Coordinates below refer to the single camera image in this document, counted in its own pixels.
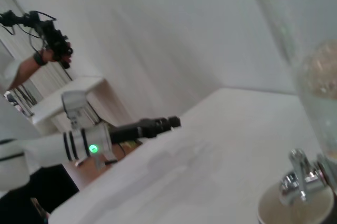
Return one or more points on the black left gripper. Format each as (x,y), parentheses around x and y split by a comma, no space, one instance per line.
(131,130)

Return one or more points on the chrome faucet with lever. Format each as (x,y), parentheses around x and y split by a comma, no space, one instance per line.
(300,179)

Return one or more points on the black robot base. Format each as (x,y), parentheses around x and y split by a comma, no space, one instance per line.
(39,195)

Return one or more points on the person's forearm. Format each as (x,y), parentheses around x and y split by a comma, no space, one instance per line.
(25,70)

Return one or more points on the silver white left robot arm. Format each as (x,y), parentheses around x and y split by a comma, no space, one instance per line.
(87,142)

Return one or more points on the person's hand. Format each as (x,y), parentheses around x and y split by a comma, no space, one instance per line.
(48,55)

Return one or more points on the white side table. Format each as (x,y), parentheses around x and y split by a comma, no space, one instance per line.
(87,84)

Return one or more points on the black wristwatch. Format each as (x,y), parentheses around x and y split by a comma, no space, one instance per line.
(39,59)

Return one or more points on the glass water dispenser jar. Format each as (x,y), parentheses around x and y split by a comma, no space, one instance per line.
(316,71)

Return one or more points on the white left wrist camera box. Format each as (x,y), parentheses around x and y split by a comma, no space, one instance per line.
(76,105)

